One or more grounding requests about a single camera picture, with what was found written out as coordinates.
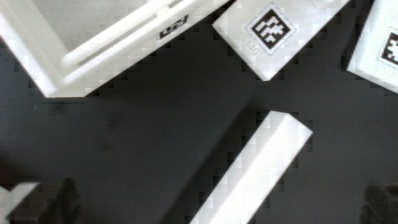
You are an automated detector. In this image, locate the white cabinet body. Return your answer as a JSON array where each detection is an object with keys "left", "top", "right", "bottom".
[{"left": 0, "top": 0, "right": 229, "bottom": 98}]

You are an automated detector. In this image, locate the white door panel with tags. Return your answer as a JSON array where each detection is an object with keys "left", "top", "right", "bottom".
[{"left": 213, "top": 0, "right": 349, "bottom": 81}]

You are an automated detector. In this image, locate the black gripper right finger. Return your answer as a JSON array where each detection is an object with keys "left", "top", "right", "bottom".
[{"left": 358, "top": 181, "right": 398, "bottom": 224}]

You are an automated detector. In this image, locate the white U-shaped border fence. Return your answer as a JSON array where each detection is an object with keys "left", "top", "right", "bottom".
[{"left": 188, "top": 111, "right": 312, "bottom": 224}]

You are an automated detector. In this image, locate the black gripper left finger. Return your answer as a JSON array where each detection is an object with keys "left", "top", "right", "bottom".
[{"left": 0, "top": 178, "right": 79, "bottom": 224}]

